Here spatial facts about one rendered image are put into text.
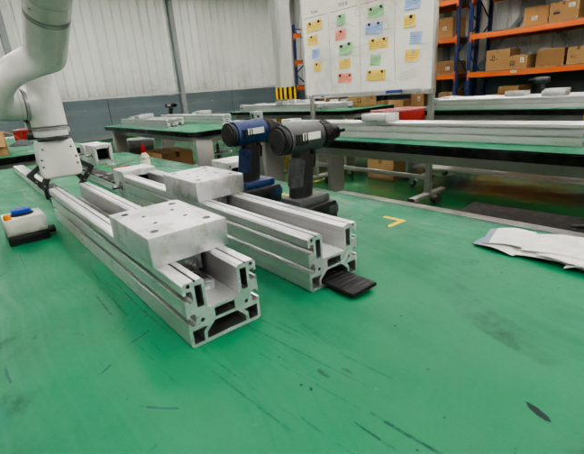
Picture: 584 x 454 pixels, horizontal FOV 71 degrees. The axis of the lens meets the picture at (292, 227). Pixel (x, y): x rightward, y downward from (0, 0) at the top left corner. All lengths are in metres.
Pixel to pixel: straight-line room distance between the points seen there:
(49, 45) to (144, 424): 0.86
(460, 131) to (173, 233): 1.65
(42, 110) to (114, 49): 11.68
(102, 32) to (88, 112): 2.09
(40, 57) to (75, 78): 11.41
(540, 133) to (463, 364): 1.50
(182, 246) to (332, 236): 0.23
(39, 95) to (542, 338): 1.16
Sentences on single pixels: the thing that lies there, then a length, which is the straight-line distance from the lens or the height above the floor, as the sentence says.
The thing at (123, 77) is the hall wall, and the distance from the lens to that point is 12.89.
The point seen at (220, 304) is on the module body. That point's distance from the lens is 0.52.
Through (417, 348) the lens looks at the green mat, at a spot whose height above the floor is 0.78.
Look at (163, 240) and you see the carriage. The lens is 0.53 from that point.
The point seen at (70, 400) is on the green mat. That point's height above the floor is 0.78.
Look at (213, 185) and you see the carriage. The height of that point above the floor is 0.89.
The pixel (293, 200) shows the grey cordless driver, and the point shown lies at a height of 0.85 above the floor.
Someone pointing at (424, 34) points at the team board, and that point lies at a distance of 3.61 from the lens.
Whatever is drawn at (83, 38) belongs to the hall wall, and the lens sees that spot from 12.71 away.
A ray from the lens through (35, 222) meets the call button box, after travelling 1.08.
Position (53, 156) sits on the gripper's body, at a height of 0.94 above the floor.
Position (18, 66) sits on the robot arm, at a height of 1.16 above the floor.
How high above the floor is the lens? 1.07
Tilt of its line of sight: 19 degrees down
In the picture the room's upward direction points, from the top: 4 degrees counter-clockwise
